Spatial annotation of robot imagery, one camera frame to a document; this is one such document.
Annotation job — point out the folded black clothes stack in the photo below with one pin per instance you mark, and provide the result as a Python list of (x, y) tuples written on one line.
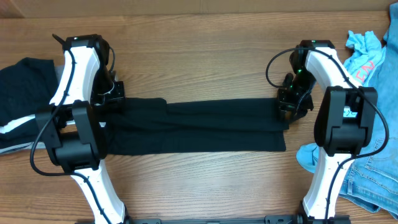
[(25, 87)]

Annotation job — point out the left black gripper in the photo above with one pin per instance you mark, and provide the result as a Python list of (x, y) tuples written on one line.
[(119, 93)]

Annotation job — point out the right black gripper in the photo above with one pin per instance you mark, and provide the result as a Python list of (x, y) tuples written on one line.
[(286, 99)]

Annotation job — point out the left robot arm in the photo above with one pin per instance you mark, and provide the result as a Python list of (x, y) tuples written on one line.
[(71, 131)]

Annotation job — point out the blue denim jeans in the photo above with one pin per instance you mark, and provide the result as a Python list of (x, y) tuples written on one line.
[(371, 182)]

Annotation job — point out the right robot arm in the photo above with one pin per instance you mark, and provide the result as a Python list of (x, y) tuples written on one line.
[(343, 126)]

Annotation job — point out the light blue t-shirt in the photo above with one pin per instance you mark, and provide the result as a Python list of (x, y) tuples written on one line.
[(368, 55)]

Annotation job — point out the black t-shirt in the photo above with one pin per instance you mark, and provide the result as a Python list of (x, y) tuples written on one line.
[(154, 126)]

